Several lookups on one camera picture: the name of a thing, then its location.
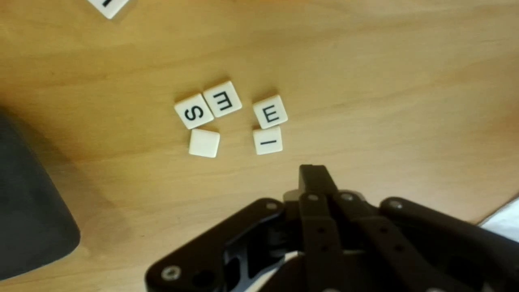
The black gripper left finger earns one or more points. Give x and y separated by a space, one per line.
233 255

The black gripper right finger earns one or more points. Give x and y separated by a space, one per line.
400 245

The white letter tile E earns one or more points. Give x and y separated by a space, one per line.
270 112
223 99

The blank white tile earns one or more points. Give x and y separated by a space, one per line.
205 143

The white letter tile I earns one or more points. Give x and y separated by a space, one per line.
268 141

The white letter tile S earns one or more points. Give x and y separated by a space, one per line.
194 112

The white cloth pile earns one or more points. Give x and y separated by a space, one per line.
505 221

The white letter tile P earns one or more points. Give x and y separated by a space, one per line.
109 8

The black spatula with metal handle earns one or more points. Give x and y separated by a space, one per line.
36 226

